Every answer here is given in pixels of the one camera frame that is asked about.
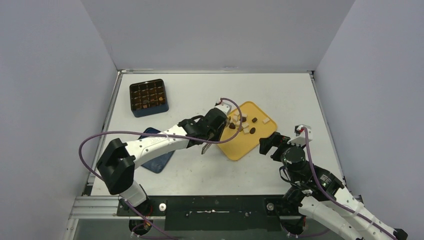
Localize metal tongs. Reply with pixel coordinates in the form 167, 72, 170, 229
201, 123, 230, 155

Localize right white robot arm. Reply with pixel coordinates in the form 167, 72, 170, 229
259, 125, 408, 240

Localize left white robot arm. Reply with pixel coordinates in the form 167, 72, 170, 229
96, 103, 232, 215

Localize blue chocolate box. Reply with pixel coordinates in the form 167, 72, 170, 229
129, 78, 169, 118

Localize yellow plastic tray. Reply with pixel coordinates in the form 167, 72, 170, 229
217, 101, 278, 161

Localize blue box lid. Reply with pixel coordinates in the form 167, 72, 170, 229
138, 127, 175, 174

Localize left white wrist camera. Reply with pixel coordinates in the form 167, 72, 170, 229
214, 99, 232, 116

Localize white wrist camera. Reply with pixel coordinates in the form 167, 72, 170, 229
287, 124, 313, 148
214, 99, 232, 116

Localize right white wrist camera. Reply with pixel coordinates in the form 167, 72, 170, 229
287, 124, 313, 148

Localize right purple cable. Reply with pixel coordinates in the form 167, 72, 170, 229
299, 127, 398, 240

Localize purple cable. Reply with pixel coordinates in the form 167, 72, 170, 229
78, 97, 244, 240
299, 127, 398, 240

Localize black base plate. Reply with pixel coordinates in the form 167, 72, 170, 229
116, 195, 316, 232

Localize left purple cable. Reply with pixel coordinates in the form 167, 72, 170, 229
78, 97, 244, 240

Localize aluminium rail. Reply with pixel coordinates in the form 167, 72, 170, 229
70, 195, 298, 220

